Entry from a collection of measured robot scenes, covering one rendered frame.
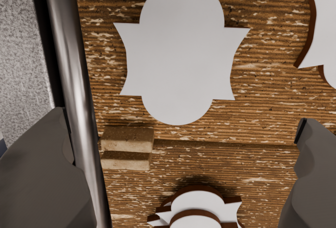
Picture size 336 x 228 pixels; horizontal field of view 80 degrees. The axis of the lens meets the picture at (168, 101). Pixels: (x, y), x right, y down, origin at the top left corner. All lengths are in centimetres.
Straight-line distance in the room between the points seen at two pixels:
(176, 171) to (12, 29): 25
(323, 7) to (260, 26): 5
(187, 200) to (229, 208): 6
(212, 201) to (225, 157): 7
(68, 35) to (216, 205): 28
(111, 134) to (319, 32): 23
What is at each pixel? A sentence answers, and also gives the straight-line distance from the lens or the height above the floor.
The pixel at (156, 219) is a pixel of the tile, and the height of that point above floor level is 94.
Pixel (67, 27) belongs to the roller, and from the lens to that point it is 24.
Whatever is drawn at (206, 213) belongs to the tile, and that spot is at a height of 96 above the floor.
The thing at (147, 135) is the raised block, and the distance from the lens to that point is 23.
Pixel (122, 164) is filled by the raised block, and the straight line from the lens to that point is 25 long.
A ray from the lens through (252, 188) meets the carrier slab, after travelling 34.
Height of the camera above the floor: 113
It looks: 62 degrees down
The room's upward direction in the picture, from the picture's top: 177 degrees counter-clockwise
